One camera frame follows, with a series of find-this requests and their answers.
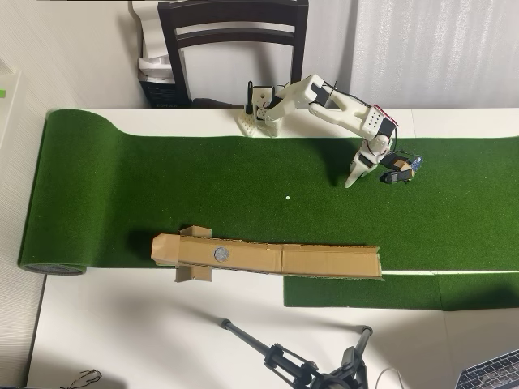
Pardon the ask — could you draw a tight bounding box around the gray laptop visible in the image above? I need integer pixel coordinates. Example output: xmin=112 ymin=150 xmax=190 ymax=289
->
xmin=454 ymin=350 xmax=519 ymax=389

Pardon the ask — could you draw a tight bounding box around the white cable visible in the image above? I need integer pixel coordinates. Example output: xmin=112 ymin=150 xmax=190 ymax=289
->
xmin=375 ymin=367 xmax=405 ymax=389

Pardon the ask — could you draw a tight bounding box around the white curtain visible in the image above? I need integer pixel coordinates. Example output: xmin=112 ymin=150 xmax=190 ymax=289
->
xmin=351 ymin=0 xmax=519 ymax=109

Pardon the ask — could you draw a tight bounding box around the long green turf mat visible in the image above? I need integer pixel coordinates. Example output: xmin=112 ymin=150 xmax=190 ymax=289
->
xmin=18 ymin=108 xmax=519 ymax=279

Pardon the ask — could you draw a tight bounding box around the dark printed box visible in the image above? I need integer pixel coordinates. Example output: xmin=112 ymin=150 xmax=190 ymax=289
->
xmin=137 ymin=56 xmax=191 ymax=109

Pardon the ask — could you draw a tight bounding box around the white foam packing block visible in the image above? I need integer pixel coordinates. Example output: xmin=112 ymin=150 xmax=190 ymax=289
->
xmin=128 ymin=0 xmax=172 ymax=61

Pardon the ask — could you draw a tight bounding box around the thin black wire tangle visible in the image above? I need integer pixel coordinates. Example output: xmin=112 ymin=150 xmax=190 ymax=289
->
xmin=71 ymin=369 xmax=102 ymax=384

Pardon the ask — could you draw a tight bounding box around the black tripod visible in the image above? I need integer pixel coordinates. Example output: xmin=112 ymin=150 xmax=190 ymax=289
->
xmin=218 ymin=318 xmax=374 ymax=389

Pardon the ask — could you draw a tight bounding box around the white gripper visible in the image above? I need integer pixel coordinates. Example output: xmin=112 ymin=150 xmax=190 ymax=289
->
xmin=344 ymin=149 xmax=414 ymax=190

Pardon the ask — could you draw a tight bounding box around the dark brown wooden chair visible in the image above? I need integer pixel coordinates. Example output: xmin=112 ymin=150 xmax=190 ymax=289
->
xmin=157 ymin=0 xmax=309 ymax=110

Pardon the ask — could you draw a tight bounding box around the cardboard ramp support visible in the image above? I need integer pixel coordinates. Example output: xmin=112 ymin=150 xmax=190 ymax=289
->
xmin=174 ymin=225 xmax=213 ymax=284

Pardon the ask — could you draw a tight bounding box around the long cardboard ramp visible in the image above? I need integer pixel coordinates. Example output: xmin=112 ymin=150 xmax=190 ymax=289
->
xmin=150 ymin=233 xmax=384 ymax=282

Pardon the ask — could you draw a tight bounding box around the cardboard mounted wrist camera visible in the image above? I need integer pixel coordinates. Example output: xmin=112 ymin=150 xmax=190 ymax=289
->
xmin=380 ymin=152 xmax=425 ymax=174

